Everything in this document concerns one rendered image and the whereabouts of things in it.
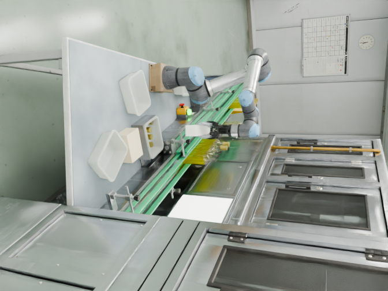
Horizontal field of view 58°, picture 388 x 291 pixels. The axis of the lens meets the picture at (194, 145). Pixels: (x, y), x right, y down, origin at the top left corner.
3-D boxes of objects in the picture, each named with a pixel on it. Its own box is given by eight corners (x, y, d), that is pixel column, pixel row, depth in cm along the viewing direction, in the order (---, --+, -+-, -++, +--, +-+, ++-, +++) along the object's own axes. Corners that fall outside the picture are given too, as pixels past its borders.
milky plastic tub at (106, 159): (81, 162, 164) (96, 163, 161) (100, 127, 177) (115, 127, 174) (98, 183, 177) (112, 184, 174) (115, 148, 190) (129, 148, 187)
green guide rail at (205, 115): (174, 142, 223) (185, 142, 220) (174, 141, 223) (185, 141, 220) (241, 74, 370) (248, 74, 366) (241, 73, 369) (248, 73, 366)
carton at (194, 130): (185, 125, 198) (195, 125, 196) (200, 124, 220) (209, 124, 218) (185, 135, 198) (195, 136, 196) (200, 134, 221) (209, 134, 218)
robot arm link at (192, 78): (181, 63, 217) (200, 61, 212) (187, 78, 228) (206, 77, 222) (175, 77, 211) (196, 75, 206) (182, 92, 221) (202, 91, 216)
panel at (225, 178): (150, 242, 179) (213, 252, 166) (149, 237, 178) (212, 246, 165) (207, 161, 254) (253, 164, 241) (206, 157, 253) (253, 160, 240)
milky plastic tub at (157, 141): (138, 160, 209) (152, 160, 206) (131, 125, 200) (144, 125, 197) (152, 147, 224) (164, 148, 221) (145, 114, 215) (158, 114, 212)
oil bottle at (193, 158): (177, 163, 230) (208, 165, 222) (176, 156, 228) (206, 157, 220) (181, 159, 235) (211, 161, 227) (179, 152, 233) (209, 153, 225)
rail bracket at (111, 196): (101, 215, 172) (141, 220, 164) (93, 186, 166) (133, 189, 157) (107, 209, 176) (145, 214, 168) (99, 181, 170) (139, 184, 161)
